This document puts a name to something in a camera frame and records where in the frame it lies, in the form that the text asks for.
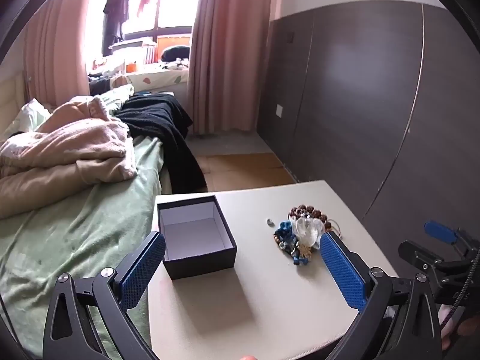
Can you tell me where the cardboard sheet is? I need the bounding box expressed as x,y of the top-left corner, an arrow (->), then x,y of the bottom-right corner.
197,152 -> 301,192

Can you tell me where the blue bead bracelet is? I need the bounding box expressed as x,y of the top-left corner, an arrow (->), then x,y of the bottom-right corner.
273,220 -> 314,266

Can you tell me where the black knit blanket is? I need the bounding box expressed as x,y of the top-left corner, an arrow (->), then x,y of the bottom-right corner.
112,93 -> 208,193

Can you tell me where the dark brown wardrobe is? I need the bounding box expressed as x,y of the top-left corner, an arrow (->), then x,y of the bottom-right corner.
257,0 -> 480,256

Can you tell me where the pink fleece blanket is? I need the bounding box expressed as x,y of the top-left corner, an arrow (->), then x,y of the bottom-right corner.
0,95 -> 139,220

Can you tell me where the white pillow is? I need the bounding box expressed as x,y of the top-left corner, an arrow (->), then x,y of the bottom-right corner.
9,98 -> 51,134

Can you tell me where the black bag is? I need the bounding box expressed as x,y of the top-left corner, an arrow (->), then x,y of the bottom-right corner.
161,45 -> 191,61

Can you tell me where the dark hanging garment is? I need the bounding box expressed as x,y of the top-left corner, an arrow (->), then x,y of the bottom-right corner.
102,0 -> 132,47

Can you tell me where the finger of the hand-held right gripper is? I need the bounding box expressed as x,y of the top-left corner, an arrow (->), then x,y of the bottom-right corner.
424,220 -> 469,249
398,240 -> 441,271

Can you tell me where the narrow pink curtain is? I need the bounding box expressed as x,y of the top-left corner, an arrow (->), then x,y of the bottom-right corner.
22,0 -> 96,107

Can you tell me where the leaf print seat cushion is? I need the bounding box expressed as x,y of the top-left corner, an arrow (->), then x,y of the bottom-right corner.
125,67 -> 190,92

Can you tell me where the heap of clothes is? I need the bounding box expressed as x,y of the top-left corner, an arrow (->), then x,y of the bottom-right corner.
88,54 -> 126,83

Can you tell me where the green bed sheet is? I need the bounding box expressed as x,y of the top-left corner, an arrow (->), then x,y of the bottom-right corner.
0,135 -> 169,360

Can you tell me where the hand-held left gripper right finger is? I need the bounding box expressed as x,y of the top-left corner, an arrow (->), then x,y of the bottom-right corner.
319,231 -> 443,360

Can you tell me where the pale green printed quilt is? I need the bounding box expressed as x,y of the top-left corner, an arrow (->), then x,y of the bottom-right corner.
88,83 -> 136,119

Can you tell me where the black jewelry box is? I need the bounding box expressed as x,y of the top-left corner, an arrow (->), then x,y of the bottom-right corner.
157,195 -> 238,280

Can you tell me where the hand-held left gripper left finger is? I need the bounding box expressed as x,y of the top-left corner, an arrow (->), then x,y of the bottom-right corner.
42,230 -> 166,360

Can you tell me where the wide pink curtain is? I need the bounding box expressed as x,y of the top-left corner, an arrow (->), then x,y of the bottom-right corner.
185,0 -> 274,135

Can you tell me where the person's right hand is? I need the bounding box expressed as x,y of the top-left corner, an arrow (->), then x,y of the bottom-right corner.
440,307 -> 463,351

